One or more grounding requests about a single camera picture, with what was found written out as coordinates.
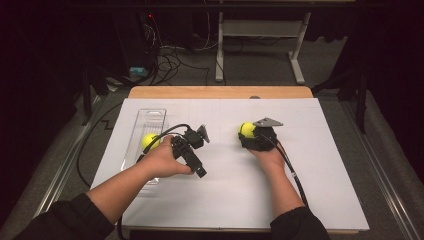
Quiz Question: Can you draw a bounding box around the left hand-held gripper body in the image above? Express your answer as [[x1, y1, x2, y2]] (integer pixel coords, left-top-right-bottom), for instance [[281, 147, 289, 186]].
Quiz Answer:
[[171, 124, 211, 179]]

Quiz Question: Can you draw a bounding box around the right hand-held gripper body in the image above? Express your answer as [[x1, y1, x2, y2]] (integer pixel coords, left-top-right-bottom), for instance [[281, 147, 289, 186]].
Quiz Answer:
[[250, 116, 285, 153]]

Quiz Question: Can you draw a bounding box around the yellow tennis ball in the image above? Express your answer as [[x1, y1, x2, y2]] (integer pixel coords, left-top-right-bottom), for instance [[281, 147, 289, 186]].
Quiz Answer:
[[238, 122, 257, 139], [141, 133, 161, 151]]

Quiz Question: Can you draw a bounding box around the clear plastic bin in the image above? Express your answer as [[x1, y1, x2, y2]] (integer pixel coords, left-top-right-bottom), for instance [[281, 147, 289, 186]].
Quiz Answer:
[[120, 108, 168, 186]]

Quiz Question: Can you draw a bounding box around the person's right hand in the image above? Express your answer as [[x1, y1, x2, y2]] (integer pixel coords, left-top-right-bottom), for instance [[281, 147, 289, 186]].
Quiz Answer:
[[247, 139, 288, 178]]

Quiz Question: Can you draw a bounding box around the person's left hand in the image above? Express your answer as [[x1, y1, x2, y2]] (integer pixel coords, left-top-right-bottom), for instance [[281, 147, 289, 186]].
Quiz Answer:
[[136, 134, 195, 181]]

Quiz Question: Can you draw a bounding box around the white board sheet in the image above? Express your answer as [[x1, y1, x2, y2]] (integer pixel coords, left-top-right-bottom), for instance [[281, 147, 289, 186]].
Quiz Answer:
[[90, 97, 370, 232]]

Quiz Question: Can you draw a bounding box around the wooden table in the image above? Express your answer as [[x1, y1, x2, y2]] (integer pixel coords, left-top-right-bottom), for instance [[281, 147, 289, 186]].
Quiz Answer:
[[121, 85, 360, 235]]

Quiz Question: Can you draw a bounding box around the small blue box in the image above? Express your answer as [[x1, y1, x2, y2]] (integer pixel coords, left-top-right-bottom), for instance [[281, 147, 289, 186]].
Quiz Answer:
[[129, 66, 150, 77]]

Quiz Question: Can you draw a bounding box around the black stand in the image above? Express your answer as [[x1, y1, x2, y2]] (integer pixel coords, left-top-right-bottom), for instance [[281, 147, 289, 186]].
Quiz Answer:
[[80, 64, 112, 127], [311, 65, 370, 135]]

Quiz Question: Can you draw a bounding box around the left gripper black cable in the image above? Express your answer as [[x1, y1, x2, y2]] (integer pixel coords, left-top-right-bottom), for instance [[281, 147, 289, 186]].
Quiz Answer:
[[134, 123, 193, 164]]

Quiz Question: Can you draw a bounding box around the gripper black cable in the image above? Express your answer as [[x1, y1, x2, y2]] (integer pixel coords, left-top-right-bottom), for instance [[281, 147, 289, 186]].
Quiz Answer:
[[134, 123, 193, 164], [256, 132, 310, 208]]

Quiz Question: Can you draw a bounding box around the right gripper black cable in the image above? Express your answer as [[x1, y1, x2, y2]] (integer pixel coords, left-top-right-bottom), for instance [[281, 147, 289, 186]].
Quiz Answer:
[[256, 132, 310, 208]]

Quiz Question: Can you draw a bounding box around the bundle of floor cables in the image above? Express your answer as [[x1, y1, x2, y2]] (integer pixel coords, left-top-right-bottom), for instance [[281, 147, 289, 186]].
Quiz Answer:
[[142, 12, 222, 87]]

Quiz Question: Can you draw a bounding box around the black floor cable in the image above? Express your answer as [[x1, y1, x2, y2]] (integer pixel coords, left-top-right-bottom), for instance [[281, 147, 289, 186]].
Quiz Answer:
[[76, 100, 125, 188]]

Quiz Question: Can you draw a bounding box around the white metal desk frame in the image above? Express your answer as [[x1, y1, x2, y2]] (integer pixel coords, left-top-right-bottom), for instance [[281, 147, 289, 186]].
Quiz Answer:
[[214, 11, 313, 85]]

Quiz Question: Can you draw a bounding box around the metal floor rail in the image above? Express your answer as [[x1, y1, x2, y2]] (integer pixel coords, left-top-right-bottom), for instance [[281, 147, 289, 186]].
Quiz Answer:
[[339, 99, 424, 240], [32, 95, 105, 218]]

